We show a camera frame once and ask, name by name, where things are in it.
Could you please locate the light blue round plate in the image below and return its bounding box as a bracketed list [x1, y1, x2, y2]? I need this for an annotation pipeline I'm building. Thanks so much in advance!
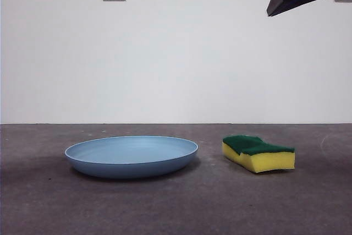
[64, 135, 199, 179]

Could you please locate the yellow sponge with green pad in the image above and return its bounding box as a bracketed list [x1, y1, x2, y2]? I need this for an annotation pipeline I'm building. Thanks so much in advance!
[222, 135, 296, 174]

